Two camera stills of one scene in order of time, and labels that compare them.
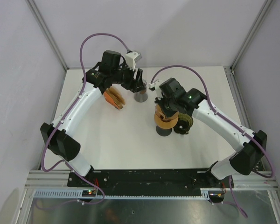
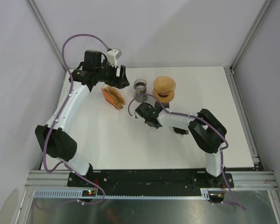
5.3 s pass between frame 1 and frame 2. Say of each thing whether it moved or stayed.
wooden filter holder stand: stayed
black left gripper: moved
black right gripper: moved
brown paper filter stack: stayed
